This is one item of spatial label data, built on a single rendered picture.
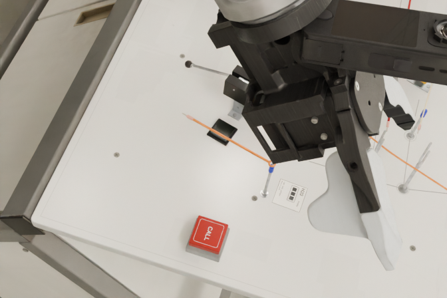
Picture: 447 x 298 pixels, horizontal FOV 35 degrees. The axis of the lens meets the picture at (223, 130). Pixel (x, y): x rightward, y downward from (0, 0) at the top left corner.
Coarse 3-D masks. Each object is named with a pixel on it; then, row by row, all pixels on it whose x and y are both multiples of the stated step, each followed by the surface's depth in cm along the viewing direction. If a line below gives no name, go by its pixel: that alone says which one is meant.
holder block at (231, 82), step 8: (232, 72) 120; (240, 72) 120; (232, 80) 118; (240, 80) 119; (248, 80) 119; (224, 88) 120; (232, 88) 119; (240, 88) 118; (232, 96) 121; (240, 96) 119
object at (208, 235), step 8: (200, 216) 111; (200, 224) 110; (208, 224) 110; (216, 224) 110; (224, 224) 110; (192, 232) 109; (200, 232) 109; (208, 232) 109; (216, 232) 110; (224, 232) 110; (192, 240) 109; (200, 240) 109; (208, 240) 109; (216, 240) 109; (200, 248) 109; (208, 248) 108; (216, 248) 108
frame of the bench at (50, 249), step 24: (48, 0) 180; (24, 24) 173; (0, 48) 171; (0, 72) 166; (0, 216) 123; (0, 240) 124; (24, 240) 120; (48, 240) 123; (48, 264) 127; (72, 264) 127; (96, 288) 131; (120, 288) 136
